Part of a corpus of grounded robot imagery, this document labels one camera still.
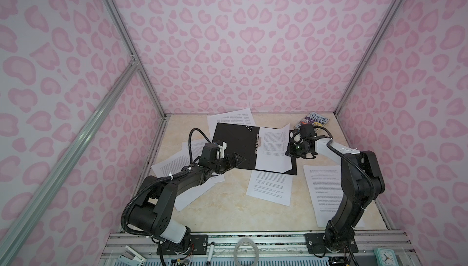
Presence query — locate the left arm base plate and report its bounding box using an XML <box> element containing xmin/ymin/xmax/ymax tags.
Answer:
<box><xmin>157</xmin><ymin>234</ymin><xmax>209</xmax><ymax>256</ymax></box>

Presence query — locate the teal desk clock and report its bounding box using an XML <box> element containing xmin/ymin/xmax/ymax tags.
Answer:
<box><xmin>374</xmin><ymin>248</ymin><xmax>399</xmax><ymax>266</ymax></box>

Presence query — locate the printed paper sheet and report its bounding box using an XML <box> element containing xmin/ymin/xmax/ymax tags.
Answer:
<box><xmin>207</xmin><ymin>108</ymin><xmax>256</xmax><ymax>136</ymax></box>
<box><xmin>303</xmin><ymin>166</ymin><xmax>343</xmax><ymax>228</ymax></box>

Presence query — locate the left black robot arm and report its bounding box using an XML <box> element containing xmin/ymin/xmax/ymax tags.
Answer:
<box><xmin>121</xmin><ymin>142</ymin><xmax>246</xmax><ymax>249</ymax></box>

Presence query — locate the white box device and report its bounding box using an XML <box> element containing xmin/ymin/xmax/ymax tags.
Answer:
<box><xmin>118</xmin><ymin>245</ymin><xmax>147</xmax><ymax>266</ymax></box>

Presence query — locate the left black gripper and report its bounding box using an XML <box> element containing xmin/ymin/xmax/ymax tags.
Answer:
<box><xmin>210</xmin><ymin>152</ymin><xmax>244</xmax><ymax>173</ymax></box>

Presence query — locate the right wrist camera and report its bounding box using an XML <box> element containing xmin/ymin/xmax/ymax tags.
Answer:
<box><xmin>299</xmin><ymin>123</ymin><xmax>317</xmax><ymax>138</ymax></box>

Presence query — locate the left black corrugated cable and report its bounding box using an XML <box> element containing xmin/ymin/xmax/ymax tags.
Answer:
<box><xmin>120</xmin><ymin>127</ymin><xmax>213</xmax><ymax>238</ymax></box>

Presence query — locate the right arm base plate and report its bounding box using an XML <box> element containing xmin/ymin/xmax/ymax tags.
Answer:
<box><xmin>304</xmin><ymin>233</ymin><xmax>359</xmax><ymax>256</ymax></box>

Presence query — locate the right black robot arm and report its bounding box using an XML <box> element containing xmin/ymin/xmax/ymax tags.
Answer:
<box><xmin>285</xmin><ymin>124</ymin><xmax>385</xmax><ymax>252</ymax></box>

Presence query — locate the colourful paperback book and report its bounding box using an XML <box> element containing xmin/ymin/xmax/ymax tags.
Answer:
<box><xmin>295</xmin><ymin>112</ymin><xmax>329</xmax><ymax>128</ymax></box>

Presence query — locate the white marker pen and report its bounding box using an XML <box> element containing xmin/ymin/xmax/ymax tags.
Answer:
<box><xmin>205</xmin><ymin>242</ymin><xmax>215</xmax><ymax>266</ymax></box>

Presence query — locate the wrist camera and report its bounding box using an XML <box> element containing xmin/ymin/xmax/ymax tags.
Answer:
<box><xmin>299</xmin><ymin>123</ymin><xmax>317</xmax><ymax>138</ymax></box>
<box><xmin>216</xmin><ymin>140</ymin><xmax>227</xmax><ymax>159</ymax></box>

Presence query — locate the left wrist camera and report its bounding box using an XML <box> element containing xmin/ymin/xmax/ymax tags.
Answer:
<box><xmin>216</xmin><ymin>140</ymin><xmax>227</xmax><ymax>159</ymax></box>

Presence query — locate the coiled clear tube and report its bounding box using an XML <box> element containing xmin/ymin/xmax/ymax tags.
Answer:
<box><xmin>233</xmin><ymin>237</ymin><xmax>260</xmax><ymax>266</ymax></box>

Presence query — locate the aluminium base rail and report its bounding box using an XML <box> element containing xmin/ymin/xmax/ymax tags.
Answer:
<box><xmin>96</xmin><ymin>230</ymin><xmax>421</xmax><ymax>266</ymax></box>

